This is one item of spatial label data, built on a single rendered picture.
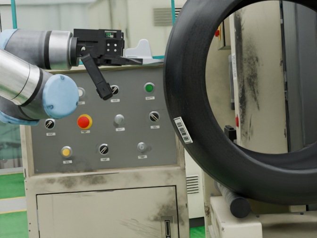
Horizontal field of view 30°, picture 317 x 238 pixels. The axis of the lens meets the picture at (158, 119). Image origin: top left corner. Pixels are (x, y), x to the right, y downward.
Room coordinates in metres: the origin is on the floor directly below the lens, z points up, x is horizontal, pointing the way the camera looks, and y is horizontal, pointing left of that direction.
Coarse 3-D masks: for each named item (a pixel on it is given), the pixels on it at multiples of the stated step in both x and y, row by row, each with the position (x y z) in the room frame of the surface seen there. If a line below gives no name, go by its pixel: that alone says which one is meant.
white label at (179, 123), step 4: (176, 120) 1.27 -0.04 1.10; (180, 120) 1.25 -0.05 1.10; (176, 124) 1.28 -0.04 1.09; (180, 124) 1.26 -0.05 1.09; (180, 128) 1.27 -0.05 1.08; (184, 128) 1.25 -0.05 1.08; (180, 132) 1.28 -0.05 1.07; (184, 132) 1.26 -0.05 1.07; (184, 136) 1.27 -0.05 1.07; (188, 136) 1.25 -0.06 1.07; (184, 140) 1.28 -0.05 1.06; (188, 140) 1.26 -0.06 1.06
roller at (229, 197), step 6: (222, 186) 1.50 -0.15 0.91; (222, 192) 1.46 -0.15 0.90; (228, 192) 1.38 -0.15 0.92; (234, 192) 1.35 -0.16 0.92; (228, 198) 1.34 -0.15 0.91; (234, 198) 1.29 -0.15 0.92; (240, 198) 1.28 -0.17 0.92; (228, 204) 1.31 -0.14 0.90; (234, 204) 1.28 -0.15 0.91; (240, 204) 1.28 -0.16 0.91; (246, 204) 1.28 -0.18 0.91; (234, 210) 1.28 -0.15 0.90; (240, 210) 1.28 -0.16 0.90; (246, 210) 1.28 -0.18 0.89; (240, 216) 1.28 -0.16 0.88
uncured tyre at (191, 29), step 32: (192, 0) 1.28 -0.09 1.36; (224, 0) 1.25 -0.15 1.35; (256, 0) 1.52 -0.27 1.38; (288, 0) 1.54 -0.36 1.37; (192, 32) 1.25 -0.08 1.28; (192, 64) 1.25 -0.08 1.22; (192, 96) 1.25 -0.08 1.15; (192, 128) 1.26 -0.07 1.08; (224, 160) 1.25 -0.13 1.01; (256, 160) 1.24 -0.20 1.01; (288, 160) 1.52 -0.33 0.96; (256, 192) 1.27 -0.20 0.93; (288, 192) 1.25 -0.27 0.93
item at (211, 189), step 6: (204, 174) 1.62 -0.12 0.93; (204, 180) 1.62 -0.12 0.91; (210, 180) 1.62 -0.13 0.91; (204, 186) 1.62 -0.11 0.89; (210, 186) 1.62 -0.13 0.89; (216, 186) 1.62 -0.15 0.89; (204, 192) 1.63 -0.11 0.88; (210, 192) 1.62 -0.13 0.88; (216, 192) 1.62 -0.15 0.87; (246, 198) 1.62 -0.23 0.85
